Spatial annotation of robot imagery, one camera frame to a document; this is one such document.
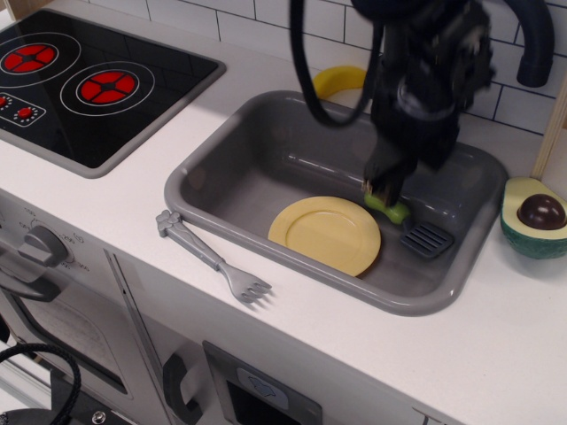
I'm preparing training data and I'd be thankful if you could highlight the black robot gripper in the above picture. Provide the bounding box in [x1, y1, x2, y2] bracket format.
[362, 81, 459, 207]

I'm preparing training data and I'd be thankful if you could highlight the green handled grey spatula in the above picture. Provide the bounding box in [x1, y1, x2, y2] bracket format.
[364, 194, 454, 259]

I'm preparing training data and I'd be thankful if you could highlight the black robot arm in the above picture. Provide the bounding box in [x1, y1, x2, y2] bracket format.
[353, 1, 493, 206]

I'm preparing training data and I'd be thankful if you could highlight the yellow plastic plate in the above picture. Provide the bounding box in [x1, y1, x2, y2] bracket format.
[268, 197, 382, 276]

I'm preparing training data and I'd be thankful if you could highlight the grey plastic sink basin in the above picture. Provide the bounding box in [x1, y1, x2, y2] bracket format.
[165, 91, 508, 316]

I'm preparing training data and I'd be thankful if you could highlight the yellow toy banana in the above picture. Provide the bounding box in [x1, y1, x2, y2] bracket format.
[312, 66, 367, 100]

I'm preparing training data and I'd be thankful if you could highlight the toy avocado half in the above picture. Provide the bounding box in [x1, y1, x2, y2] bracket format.
[501, 177, 566, 259]

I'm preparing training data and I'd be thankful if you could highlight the grey plastic toy fork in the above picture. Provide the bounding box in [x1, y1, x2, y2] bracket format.
[156, 210, 272, 304]

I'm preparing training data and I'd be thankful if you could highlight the dark grey faucet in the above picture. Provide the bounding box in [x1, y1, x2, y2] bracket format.
[505, 0, 555, 89]

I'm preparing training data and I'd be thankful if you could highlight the grey dishwasher panel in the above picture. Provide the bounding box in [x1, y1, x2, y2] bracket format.
[203, 341, 323, 425]

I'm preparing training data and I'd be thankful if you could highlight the black toy stovetop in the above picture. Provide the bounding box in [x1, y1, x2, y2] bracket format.
[1, 9, 226, 179]

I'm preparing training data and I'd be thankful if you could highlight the grey oven knob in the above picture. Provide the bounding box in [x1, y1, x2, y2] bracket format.
[18, 226, 68, 267]

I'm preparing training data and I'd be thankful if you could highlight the toy oven door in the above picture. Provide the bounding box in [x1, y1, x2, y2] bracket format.
[1, 285, 136, 401]

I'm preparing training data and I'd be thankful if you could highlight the black braided cable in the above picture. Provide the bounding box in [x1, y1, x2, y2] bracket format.
[288, 0, 384, 127]

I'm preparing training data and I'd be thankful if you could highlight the dark grey cabinet handle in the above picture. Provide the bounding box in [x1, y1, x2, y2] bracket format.
[162, 353, 203, 425]

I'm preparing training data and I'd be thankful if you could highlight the grey oven door handle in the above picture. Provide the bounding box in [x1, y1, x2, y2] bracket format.
[1, 252, 61, 303]

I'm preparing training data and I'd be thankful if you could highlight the black cable lower left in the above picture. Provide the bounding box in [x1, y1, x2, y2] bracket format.
[0, 344, 83, 425]

